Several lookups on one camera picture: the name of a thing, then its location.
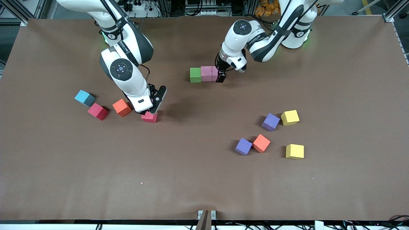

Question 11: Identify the red foam block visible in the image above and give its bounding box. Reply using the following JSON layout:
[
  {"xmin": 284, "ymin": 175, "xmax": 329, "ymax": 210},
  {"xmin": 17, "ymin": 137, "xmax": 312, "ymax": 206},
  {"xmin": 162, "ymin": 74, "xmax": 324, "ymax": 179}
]
[
  {"xmin": 141, "ymin": 111, "xmax": 158, "ymax": 124},
  {"xmin": 88, "ymin": 103, "xmax": 109, "ymax": 121}
]

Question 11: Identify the green foam block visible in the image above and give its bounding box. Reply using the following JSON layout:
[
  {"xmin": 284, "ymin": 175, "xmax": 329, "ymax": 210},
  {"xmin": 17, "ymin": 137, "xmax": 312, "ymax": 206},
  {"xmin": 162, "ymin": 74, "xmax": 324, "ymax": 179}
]
[{"xmin": 190, "ymin": 67, "xmax": 202, "ymax": 83}]

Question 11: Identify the orange foam block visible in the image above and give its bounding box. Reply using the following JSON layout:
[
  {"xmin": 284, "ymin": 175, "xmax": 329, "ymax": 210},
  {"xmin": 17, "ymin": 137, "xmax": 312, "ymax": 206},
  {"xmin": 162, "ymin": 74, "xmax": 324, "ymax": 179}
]
[
  {"xmin": 112, "ymin": 98, "xmax": 132, "ymax": 117},
  {"xmin": 252, "ymin": 134, "xmax": 271, "ymax": 153}
]

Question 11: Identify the white ribbed device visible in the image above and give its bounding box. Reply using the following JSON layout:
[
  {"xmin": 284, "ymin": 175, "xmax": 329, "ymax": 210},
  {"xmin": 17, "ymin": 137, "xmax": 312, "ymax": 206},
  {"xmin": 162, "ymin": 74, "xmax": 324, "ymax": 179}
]
[{"xmin": 185, "ymin": 0, "xmax": 218, "ymax": 16}]

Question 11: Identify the blue foam block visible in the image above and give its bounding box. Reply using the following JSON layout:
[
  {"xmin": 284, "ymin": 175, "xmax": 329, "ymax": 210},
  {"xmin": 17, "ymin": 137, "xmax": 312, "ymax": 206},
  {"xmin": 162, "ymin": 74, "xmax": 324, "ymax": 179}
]
[{"xmin": 74, "ymin": 89, "xmax": 96, "ymax": 107}]

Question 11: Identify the purple foam block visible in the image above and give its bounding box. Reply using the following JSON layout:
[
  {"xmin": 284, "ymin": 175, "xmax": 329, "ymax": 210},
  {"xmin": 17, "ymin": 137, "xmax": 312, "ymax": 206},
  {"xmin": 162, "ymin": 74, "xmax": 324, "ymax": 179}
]
[
  {"xmin": 235, "ymin": 138, "xmax": 253, "ymax": 156},
  {"xmin": 261, "ymin": 113, "xmax": 281, "ymax": 132}
]

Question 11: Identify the orange snack bag pile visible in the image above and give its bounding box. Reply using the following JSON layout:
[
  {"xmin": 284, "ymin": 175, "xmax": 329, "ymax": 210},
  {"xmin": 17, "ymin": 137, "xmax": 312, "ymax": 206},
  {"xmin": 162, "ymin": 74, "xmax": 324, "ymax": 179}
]
[{"xmin": 255, "ymin": 0, "xmax": 282, "ymax": 17}]

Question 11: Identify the white power strip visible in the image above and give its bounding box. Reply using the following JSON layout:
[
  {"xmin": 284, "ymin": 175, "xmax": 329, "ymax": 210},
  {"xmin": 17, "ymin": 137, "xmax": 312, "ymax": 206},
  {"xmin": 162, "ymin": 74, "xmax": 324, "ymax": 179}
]
[{"xmin": 123, "ymin": 0, "xmax": 160, "ymax": 18}]

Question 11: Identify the yellow foam block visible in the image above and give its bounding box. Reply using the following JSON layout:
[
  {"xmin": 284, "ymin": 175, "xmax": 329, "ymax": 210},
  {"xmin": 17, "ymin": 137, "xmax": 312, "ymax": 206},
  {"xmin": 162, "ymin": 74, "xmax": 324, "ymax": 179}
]
[
  {"xmin": 285, "ymin": 144, "xmax": 305, "ymax": 160},
  {"xmin": 281, "ymin": 110, "xmax": 300, "ymax": 126}
]

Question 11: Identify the grey metal rod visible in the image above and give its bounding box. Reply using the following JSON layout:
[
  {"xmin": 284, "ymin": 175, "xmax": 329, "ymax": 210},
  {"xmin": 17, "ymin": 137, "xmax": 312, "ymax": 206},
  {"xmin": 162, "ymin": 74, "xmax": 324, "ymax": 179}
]
[{"xmin": 351, "ymin": 0, "xmax": 384, "ymax": 16}]

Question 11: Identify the small metal bracket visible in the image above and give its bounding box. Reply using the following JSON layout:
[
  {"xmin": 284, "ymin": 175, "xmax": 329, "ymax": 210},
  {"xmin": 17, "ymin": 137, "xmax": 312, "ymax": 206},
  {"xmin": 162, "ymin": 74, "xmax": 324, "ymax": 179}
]
[{"xmin": 197, "ymin": 210, "xmax": 217, "ymax": 220}]

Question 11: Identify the aluminium frame profile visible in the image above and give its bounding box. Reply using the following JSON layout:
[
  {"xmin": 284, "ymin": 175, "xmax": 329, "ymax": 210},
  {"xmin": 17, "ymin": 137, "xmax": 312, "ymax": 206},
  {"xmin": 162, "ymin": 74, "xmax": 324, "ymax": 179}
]
[
  {"xmin": 6, "ymin": 0, "xmax": 48, "ymax": 27},
  {"xmin": 382, "ymin": 0, "xmax": 409, "ymax": 23}
]

